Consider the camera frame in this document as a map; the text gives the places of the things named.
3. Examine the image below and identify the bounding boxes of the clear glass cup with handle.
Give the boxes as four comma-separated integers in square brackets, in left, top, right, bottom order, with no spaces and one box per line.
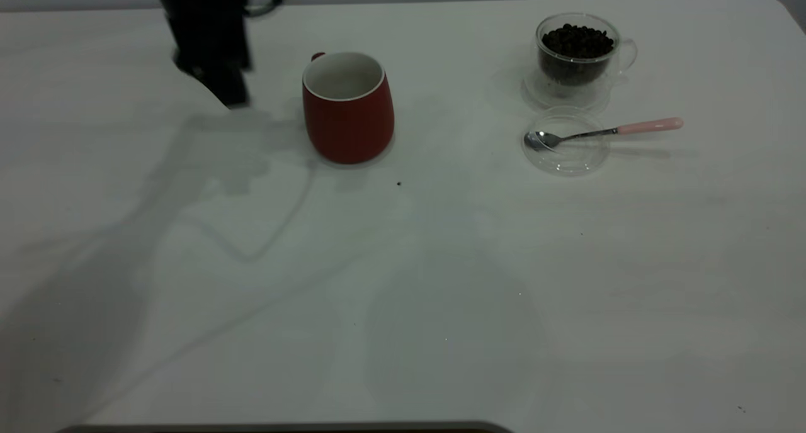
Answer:
[535,13,638,89]

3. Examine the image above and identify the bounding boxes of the red ceramic mug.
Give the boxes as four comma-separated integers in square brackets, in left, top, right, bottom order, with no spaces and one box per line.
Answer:
[302,51,396,166]

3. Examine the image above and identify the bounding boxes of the metal spoon with pink handle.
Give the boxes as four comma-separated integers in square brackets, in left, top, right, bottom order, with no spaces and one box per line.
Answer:
[525,118,684,154]

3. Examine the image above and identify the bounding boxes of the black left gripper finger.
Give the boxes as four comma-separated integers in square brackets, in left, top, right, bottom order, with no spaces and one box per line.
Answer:
[189,65,251,108]

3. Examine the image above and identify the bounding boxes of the dark coffee beans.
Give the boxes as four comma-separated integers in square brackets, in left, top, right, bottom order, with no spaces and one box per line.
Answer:
[540,23,615,86]

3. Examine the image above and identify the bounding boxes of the clear glass saucer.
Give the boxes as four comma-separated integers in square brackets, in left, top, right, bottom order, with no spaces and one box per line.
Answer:
[521,60,613,112]

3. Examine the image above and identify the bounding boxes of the clear round glass lid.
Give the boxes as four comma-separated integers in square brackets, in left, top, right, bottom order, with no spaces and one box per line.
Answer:
[522,106,611,177]

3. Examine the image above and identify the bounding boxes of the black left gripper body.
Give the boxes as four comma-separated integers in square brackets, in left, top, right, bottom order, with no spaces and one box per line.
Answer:
[150,0,253,70]

